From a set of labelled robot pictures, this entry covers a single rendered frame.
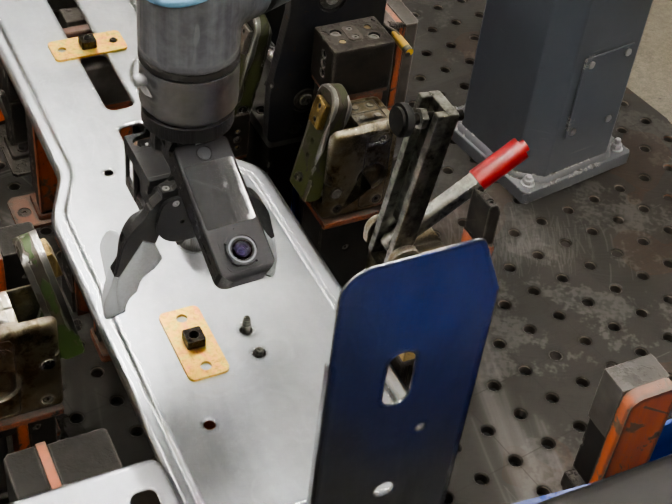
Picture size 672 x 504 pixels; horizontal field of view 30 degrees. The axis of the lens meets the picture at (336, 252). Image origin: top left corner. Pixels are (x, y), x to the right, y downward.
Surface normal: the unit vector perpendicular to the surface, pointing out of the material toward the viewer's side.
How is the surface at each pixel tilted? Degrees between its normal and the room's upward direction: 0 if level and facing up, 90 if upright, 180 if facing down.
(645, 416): 90
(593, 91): 90
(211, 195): 28
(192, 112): 90
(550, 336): 0
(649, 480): 0
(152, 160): 0
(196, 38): 91
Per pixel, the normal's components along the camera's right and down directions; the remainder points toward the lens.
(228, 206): 0.28, -0.32
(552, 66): -0.19, 0.66
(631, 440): 0.43, 0.65
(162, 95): -0.39, 0.61
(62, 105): 0.09, -0.72
